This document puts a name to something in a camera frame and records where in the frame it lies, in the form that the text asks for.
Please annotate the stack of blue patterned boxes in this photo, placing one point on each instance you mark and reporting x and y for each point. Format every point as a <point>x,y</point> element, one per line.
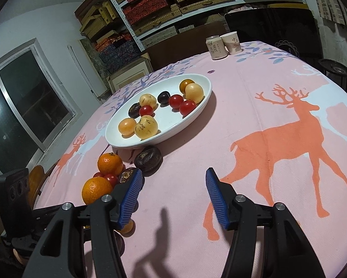
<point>118,56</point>

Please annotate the stack of orange patterned boxes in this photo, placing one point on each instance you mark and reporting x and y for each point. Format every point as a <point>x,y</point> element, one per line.
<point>112,40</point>

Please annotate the pile of yellow woven boxes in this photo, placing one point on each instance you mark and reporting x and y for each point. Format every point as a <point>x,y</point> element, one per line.
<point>95,24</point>

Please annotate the dark mangosteen with golden marks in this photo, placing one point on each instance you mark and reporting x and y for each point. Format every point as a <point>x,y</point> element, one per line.
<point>124,176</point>

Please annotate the white metal shelf rack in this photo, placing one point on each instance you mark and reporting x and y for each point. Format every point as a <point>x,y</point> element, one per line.
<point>137,41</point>

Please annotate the yellow-orange tomato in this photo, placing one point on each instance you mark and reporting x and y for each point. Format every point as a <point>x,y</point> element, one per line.
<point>186,84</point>

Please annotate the beige drink can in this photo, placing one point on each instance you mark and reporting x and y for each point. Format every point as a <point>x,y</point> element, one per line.
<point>216,47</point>

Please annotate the white framed sliding window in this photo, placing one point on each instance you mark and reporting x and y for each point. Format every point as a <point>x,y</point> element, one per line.
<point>22,98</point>

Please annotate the green patterned panel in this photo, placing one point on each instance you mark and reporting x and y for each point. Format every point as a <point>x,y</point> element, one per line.
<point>96,63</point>

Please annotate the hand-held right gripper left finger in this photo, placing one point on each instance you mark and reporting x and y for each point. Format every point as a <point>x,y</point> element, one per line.
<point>130,202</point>

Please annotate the black panel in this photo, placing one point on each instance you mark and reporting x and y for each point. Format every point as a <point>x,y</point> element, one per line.
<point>278,26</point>

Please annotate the wooden chair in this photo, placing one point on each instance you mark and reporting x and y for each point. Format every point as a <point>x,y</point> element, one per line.
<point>35,179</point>

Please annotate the orange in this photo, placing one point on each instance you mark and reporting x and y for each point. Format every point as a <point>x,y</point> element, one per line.
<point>96,190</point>
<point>110,163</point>

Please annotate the beige picture frame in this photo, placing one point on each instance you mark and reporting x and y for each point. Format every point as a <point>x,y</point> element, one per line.
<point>127,76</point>

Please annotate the large red patterned box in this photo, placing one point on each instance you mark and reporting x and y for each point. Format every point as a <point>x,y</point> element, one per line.
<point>144,8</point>

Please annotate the red cherry tomato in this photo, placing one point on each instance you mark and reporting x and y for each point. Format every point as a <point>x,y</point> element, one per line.
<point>98,175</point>
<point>111,179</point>
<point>176,100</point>
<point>146,110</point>
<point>188,107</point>

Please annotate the white oval plate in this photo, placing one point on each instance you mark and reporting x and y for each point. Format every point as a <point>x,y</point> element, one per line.
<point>167,121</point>

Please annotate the paper cup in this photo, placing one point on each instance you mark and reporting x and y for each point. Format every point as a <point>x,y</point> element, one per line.
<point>231,42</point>

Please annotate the dark brown board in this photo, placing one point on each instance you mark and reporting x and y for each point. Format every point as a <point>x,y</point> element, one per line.
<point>185,46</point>

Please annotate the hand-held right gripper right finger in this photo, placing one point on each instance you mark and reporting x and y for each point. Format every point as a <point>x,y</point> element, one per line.
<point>217,199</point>

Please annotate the black round stool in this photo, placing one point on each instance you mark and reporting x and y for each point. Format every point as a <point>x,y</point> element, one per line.
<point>334,69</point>

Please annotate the pink deer print tablecloth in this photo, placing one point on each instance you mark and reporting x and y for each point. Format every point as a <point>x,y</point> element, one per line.
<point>249,98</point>

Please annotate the orange-yellow passion fruit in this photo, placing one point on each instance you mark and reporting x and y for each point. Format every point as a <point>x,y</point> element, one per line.
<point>128,228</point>
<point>127,126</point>

